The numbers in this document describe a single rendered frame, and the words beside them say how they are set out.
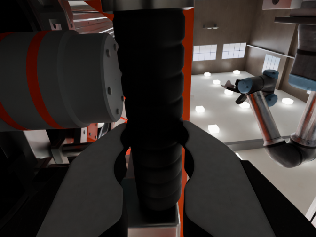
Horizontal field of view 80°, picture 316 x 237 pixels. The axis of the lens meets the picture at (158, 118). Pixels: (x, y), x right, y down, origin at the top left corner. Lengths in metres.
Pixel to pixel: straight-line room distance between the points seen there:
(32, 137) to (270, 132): 0.95
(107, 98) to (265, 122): 0.90
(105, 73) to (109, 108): 0.04
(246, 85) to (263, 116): 0.17
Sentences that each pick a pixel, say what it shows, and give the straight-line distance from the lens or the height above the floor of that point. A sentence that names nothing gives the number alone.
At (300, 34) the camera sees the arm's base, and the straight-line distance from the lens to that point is 0.87.
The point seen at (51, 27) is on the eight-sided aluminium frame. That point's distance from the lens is 0.57.
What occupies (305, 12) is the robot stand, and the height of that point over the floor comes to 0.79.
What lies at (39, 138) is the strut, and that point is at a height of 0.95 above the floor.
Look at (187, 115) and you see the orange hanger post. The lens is 0.81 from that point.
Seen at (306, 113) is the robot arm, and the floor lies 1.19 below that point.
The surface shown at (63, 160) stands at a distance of 0.43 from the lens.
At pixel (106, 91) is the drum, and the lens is 0.24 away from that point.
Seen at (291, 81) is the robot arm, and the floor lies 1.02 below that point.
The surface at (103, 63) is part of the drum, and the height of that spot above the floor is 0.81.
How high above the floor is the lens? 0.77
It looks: 29 degrees up
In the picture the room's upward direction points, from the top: 177 degrees clockwise
